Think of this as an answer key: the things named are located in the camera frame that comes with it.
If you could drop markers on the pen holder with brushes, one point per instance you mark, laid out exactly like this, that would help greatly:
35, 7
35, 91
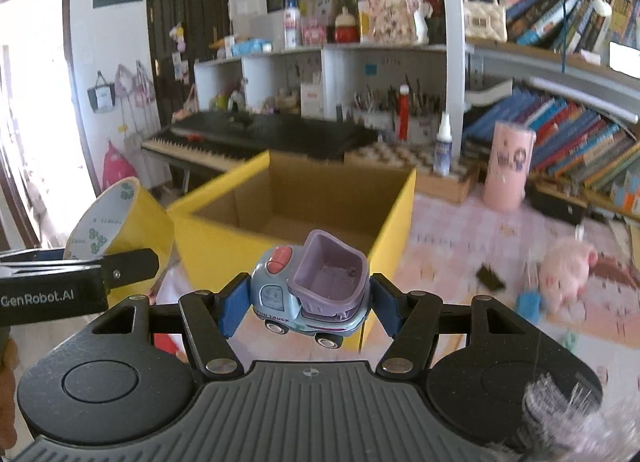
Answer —
380, 117

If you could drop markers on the open paperback book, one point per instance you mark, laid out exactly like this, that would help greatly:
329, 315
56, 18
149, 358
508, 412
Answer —
487, 95

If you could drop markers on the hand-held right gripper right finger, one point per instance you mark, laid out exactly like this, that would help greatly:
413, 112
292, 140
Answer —
387, 308

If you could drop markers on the red tassel pendant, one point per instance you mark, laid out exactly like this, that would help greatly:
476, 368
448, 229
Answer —
402, 115

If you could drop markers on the white desk shelf post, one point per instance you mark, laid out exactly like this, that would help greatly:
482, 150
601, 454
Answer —
456, 42

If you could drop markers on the small blue object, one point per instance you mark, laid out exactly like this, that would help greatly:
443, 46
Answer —
530, 303

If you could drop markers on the pink backpack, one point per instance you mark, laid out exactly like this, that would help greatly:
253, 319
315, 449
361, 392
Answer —
119, 170

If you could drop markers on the white box red label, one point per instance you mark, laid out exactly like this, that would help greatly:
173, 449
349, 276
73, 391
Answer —
311, 100

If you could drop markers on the white quilted handbag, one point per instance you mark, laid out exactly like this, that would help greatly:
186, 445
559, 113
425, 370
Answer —
484, 17

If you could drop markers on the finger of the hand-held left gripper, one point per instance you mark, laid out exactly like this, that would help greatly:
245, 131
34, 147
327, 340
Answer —
131, 264

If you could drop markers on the pink cylindrical container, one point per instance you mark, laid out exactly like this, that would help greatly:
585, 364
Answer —
507, 167

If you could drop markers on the dark wooden door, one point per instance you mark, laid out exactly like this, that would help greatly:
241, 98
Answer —
185, 17

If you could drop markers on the pink hanging bags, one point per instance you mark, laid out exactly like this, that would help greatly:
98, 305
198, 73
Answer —
135, 87

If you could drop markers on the white spray bottle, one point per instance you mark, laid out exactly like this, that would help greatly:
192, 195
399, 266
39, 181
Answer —
442, 152

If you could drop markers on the red round jar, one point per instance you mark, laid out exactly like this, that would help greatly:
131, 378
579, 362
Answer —
346, 30

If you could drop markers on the pink plush pig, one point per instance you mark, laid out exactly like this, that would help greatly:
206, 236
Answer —
565, 277

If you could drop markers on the light blue toy truck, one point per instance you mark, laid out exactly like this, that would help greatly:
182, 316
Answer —
305, 304

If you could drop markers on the dark white tote bag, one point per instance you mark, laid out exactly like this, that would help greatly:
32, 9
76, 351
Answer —
101, 97

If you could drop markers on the black binder clip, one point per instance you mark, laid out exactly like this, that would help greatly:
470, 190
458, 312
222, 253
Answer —
489, 277

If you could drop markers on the blue wipes packet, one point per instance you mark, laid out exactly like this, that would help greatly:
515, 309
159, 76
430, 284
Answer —
252, 47

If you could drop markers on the row of books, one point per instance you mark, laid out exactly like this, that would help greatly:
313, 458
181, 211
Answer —
545, 7
565, 132

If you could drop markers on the dark brown desktop box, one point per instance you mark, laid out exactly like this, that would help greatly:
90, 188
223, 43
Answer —
557, 204

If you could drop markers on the black electronic keyboard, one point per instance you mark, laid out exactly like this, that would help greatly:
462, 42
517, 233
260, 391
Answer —
280, 135

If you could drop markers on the wooden chessboard box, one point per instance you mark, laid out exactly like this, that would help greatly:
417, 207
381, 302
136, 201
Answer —
435, 187

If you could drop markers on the white tube lamp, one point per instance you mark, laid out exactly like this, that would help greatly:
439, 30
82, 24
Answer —
580, 95

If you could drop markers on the person's left hand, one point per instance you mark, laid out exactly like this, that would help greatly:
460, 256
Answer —
7, 392

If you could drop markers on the floral ruffled bag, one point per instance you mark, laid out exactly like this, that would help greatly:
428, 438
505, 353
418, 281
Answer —
392, 12

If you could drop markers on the small pink box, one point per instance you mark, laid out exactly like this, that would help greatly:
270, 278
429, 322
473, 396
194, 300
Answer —
315, 33

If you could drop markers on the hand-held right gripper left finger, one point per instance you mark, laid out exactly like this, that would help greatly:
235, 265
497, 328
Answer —
235, 306

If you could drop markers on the white shelf unit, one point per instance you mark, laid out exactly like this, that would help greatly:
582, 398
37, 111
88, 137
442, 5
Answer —
335, 72

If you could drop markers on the fluffy pale sleeve cuff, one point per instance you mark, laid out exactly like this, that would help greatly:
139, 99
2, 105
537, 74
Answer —
565, 422

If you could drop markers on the yellow cardboard box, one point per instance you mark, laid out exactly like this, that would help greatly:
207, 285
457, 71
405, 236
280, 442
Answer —
225, 242

